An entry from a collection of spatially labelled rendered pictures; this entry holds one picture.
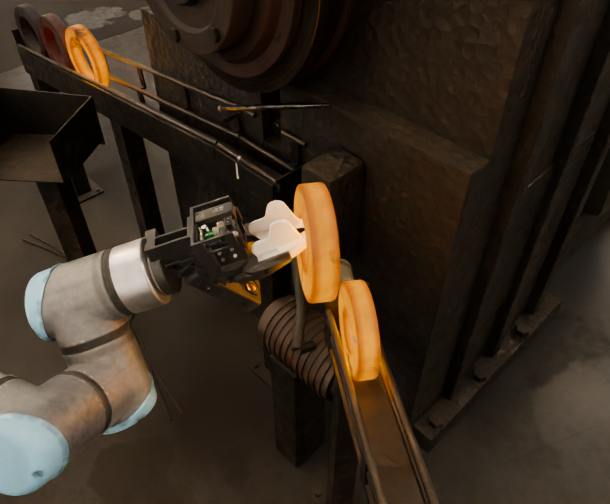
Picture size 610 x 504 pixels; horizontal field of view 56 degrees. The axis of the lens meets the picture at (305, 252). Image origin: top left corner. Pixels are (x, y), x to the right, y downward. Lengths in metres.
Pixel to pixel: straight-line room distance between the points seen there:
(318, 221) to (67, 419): 0.35
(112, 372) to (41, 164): 0.87
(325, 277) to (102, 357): 0.29
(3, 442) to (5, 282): 1.53
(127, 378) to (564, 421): 1.29
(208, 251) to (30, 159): 0.95
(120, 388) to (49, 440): 0.12
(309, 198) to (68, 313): 0.32
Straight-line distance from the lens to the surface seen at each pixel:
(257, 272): 0.70
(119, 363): 0.77
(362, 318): 0.82
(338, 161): 1.06
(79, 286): 0.74
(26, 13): 2.09
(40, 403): 0.69
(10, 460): 0.68
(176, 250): 0.70
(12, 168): 1.57
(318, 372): 1.09
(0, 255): 2.29
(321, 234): 0.66
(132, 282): 0.72
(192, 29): 1.04
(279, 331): 1.13
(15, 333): 2.00
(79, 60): 1.88
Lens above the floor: 1.41
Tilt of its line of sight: 44 degrees down
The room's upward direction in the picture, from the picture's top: straight up
